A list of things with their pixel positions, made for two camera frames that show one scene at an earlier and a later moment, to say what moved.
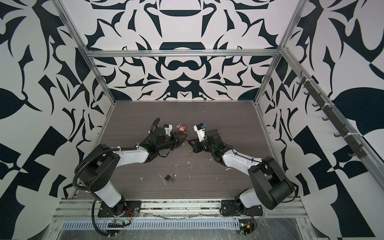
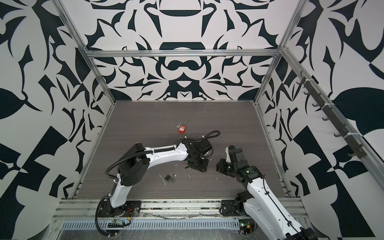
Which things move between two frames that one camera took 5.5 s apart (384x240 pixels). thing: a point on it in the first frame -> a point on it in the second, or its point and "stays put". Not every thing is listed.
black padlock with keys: x=170 y=177 stays put
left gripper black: x=177 y=139 -> x=204 y=168
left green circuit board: x=119 y=223 stays put
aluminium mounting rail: x=73 y=209 stays put
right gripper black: x=197 y=147 -> x=221 y=168
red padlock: x=182 y=129 stays put
